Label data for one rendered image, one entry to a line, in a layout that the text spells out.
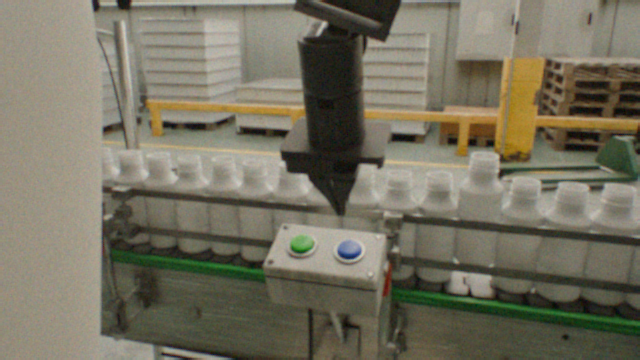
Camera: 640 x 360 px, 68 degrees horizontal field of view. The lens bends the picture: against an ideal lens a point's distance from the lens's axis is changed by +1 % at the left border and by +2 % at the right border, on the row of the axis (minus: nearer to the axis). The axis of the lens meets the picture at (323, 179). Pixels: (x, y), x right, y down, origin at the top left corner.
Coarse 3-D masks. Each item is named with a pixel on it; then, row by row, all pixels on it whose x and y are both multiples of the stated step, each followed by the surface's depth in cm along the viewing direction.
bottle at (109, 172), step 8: (104, 152) 82; (104, 160) 82; (112, 160) 84; (104, 168) 83; (112, 168) 84; (104, 176) 82; (112, 176) 83; (104, 184) 82; (112, 184) 83; (104, 200) 83; (112, 200) 84; (112, 208) 84; (112, 240) 86
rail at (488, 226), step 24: (144, 192) 79; (168, 192) 77; (360, 216) 70; (408, 216) 68; (432, 216) 67; (216, 240) 78; (240, 240) 76; (264, 240) 75; (600, 240) 62; (624, 240) 61; (408, 264) 70; (432, 264) 69; (456, 264) 68; (600, 288) 64; (624, 288) 63
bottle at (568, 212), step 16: (560, 192) 64; (576, 192) 62; (560, 208) 64; (576, 208) 63; (544, 224) 66; (560, 224) 63; (576, 224) 63; (592, 224) 63; (544, 240) 66; (560, 240) 64; (576, 240) 63; (544, 256) 66; (560, 256) 64; (576, 256) 64; (544, 272) 66; (560, 272) 65; (576, 272) 65; (544, 288) 67; (560, 288) 65; (576, 288) 66
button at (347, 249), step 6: (342, 240) 57; (348, 240) 57; (354, 240) 57; (342, 246) 57; (348, 246) 56; (354, 246) 56; (360, 246) 56; (342, 252) 56; (348, 252) 56; (354, 252) 56; (360, 252) 56; (348, 258) 56
